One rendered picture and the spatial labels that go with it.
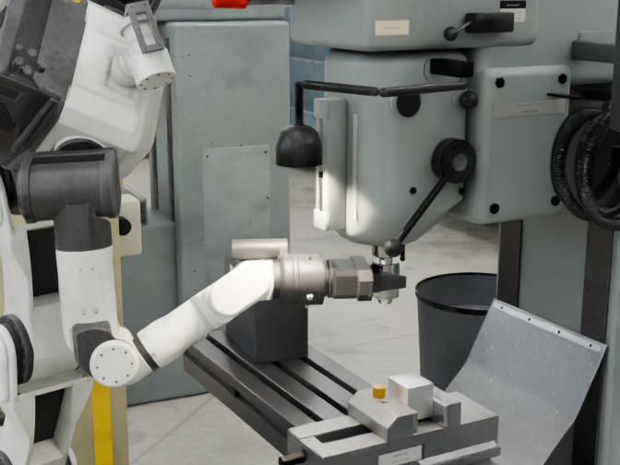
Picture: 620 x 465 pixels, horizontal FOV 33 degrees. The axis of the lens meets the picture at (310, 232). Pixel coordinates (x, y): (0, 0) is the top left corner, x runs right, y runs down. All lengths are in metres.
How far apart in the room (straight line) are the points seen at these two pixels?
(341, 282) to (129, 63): 0.50
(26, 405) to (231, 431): 2.08
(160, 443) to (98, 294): 2.45
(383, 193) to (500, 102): 0.24
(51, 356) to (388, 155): 0.85
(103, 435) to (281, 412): 1.69
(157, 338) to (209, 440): 2.40
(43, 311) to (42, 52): 0.58
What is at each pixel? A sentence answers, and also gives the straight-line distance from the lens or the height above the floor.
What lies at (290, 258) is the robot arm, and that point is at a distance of 1.73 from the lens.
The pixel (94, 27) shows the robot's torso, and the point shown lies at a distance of 1.81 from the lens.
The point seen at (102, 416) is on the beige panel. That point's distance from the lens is 3.58.
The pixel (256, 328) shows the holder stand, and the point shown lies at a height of 1.02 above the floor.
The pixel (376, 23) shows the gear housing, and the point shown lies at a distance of 1.55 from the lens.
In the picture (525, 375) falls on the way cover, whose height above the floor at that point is 1.00.
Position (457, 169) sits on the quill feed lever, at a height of 1.44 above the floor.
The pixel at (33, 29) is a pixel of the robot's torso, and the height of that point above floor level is 1.66.
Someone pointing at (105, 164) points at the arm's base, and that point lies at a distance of 1.66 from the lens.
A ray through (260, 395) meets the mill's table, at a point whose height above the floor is 0.94.
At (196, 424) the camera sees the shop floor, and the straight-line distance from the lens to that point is 4.24.
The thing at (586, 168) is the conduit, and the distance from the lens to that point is 1.63.
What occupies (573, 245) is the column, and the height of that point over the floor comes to 1.26.
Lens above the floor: 1.74
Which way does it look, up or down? 14 degrees down
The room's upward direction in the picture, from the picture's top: straight up
